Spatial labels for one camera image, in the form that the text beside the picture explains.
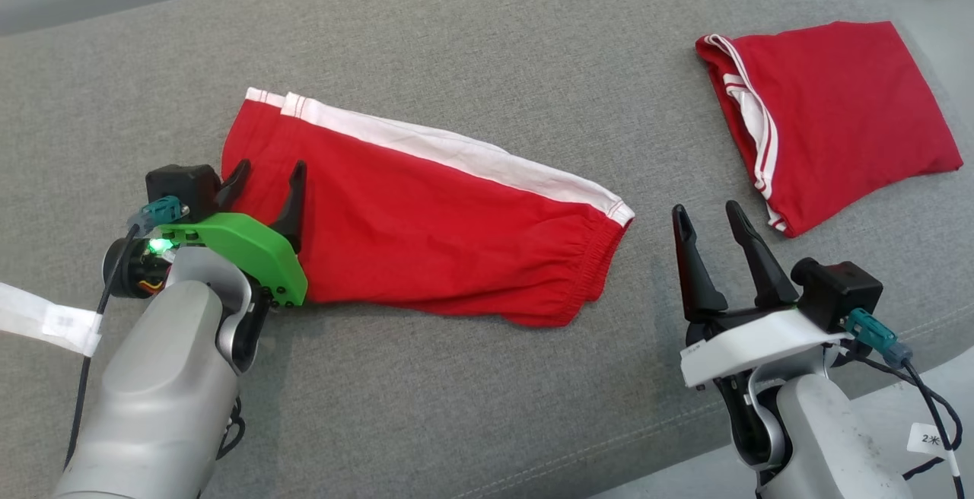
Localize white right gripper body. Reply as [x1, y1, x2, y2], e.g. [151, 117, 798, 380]
[680, 305, 853, 389]

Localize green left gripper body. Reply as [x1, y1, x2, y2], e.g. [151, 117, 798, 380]
[156, 212, 309, 308]

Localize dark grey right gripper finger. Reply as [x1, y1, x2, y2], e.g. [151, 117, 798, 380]
[671, 204, 729, 323]
[725, 200, 800, 310]

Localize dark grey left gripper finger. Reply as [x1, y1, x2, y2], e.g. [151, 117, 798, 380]
[215, 159, 252, 211]
[268, 161, 307, 254]

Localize red shorts with white stripe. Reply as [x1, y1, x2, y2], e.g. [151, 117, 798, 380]
[221, 87, 636, 329]

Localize black cable with teal connector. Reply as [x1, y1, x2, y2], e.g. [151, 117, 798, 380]
[65, 196, 189, 469]
[837, 309, 966, 499]

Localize small white printed cable label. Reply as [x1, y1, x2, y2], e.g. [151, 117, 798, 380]
[907, 423, 952, 456]

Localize white tape cable label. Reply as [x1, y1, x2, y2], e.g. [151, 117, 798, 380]
[0, 282, 103, 357]

